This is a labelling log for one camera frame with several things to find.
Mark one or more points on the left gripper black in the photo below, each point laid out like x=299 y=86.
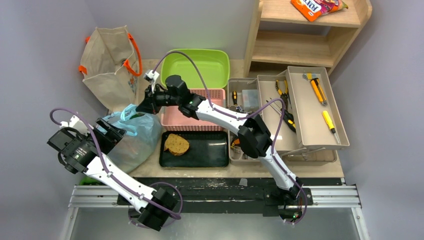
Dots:
x=110 y=138

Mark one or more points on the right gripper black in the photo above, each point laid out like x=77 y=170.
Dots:
x=149 y=100

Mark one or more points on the light blue plastic grocery bag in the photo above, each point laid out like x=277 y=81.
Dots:
x=142 y=133

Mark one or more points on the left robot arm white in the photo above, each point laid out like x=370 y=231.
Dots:
x=88 y=154

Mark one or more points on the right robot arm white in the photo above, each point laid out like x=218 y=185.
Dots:
x=252 y=132

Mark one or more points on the pink perforated basket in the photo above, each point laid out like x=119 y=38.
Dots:
x=173 y=120

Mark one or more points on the brown bread slice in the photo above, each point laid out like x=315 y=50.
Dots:
x=176 y=145

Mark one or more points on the beige canvas tote bag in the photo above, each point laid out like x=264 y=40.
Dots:
x=111 y=65

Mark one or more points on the green plastic tub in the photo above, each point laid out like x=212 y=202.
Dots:
x=198 y=66

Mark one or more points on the black tray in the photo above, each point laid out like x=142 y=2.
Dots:
x=207 y=149

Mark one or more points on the clear plastic parts box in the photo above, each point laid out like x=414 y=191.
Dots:
x=250 y=98

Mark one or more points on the yellow black pliers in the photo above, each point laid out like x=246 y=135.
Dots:
x=283 y=91

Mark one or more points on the yellow black screwdriver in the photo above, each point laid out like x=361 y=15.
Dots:
x=287 y=117

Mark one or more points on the wooden shelf unit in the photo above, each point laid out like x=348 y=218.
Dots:
x=279 y=47

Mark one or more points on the beige toolbox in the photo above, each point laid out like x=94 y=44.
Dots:
x=312 y=143

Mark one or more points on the hex key set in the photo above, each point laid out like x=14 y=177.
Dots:
x=310 y=76

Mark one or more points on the yellow utility knife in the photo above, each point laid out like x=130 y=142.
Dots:
x=315 y=83

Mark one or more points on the orange snack packet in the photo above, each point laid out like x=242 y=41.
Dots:
x=312 y=9

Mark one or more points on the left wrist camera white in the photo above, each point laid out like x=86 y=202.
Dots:
x=75 y=123

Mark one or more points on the aluminium frame rail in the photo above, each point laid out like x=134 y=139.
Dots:
x=331 y=197

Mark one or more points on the small yellow handle screwdriver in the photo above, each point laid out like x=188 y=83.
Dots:
x=234 y=97

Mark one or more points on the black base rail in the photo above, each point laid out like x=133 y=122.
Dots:
x=169 y=183

